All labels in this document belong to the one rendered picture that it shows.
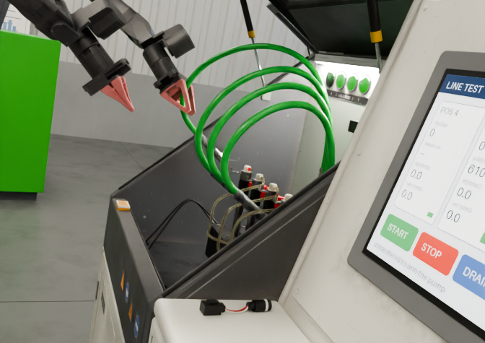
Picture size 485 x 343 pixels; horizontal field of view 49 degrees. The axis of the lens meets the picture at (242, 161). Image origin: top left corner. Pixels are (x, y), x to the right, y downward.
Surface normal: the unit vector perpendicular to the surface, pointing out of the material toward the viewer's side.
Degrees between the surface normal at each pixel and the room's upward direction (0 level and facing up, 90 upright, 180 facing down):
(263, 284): 90
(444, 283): 76
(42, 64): 90
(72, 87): 90
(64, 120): 90
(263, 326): 0
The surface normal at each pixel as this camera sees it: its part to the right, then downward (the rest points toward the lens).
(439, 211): -0.86, -0.34
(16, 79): 0.51, 0.24
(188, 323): 0.18, -0.97
